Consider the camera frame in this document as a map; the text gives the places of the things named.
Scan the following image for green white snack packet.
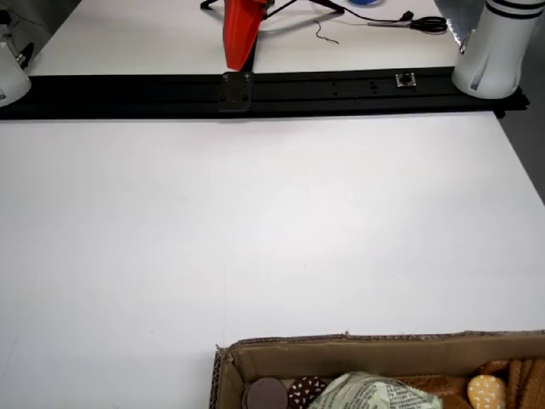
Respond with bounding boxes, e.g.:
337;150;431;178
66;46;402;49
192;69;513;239
307;371;445;409

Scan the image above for brown cardboard box bin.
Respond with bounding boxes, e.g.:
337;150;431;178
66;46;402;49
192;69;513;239
211;330;545;409

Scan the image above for plain dark chocolate cookie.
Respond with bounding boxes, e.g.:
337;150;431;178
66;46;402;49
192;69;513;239
241;377;290;409

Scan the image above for sprinkled chocolate cookie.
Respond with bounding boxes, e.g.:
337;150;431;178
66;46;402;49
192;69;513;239
287;375;328;409

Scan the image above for round orange brown biscuit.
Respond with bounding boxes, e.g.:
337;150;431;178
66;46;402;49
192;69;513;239
479;360;512;378

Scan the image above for round yellow speckled cracker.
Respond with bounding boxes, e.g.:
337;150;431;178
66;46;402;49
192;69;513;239
467;373;508;409

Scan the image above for ridged long brown biscuit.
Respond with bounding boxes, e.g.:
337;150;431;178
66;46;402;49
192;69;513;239
521;359;536;409
506;359;524;409
527;360;545;409

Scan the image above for black bracket plate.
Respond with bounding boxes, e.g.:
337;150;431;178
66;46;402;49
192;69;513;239
218;71;255;113

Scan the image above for thin dark wire scrap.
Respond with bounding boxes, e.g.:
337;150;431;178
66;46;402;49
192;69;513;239
313;20;341;45

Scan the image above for black aluminium rail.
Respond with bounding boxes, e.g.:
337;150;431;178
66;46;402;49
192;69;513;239
0;66;531;121

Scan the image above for black handled scissors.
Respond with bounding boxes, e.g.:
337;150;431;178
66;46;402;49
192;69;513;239
366;15;449;34

